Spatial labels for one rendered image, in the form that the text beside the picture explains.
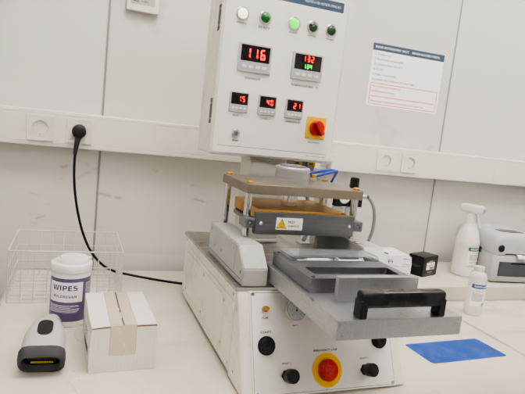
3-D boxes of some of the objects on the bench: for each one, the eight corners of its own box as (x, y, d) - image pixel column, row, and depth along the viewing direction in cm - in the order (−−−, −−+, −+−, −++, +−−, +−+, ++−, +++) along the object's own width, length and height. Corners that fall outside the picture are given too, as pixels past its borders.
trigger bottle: (445, 271, 177) (456, 202, 174) (457, 269, 183) (468, 202, 179) (469, 279, 171) (480, 207, 168) (480, 276, 176) (492, 206, 173)
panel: (252, 399, 88) (248, 291, 93) (395, 385, 98) (384, 288, 104) (256, 399, 86) (251, 289, 91) (401, 385, 97) (391, 288, 102)
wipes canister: (48, 313, 115) (51, 250, 113) (88, 313, 118) (92, 251, 116) (45, 329, 107) (49, 261, 105) (88, 327, 110) (93, 261, 108)
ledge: (291, 271, 172) (293, 259, 172) (483, 273, 201) (485, 262, 200) (330, 302, 145) (333, 288, 144) (548, 299, 173) (550, 287, 173)
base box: (180, 295, 137) (186, 234, 134) (305, 294, 150) (312, 238, 148) (241, 402, 87) (251, 307, 85) (418, 385, 101) (431, 302, 98)
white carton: (330, 266, 167) (333, 245, 166) (389, 267, 175) (392, 246, 174) (348, 277, 156) (351, 255, 155) (409, 277, 164) (413, 256, 163)
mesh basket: (16, 274, 139) (18, 228, 137) (114, 274, 148) (117, 231, 146) (5, 303, 118) (7, 250, 116) (120, 302, 127) (124, 252, 126)
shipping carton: (82, 331, 108) (85, 291, 107) (144, 330, 112) (147, 291, 111) (81, 374, 90) (84, 327, 89) (154, 370, 95) (158, 324, 94)
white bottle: (459, 309, 151) (467, 263, 149) (473, 310, 152) (481, 263, 150) (470, 316, 146) (478, 268, 144) (484, 316, 147) (493, 269, 145)
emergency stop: (316, 381, 93) (315, 359, 94) (335, 380, 95) (333, 358, 96) (320, 382, 92) (319, 359, 93) (340, 381, 93) (337, 358, 94)
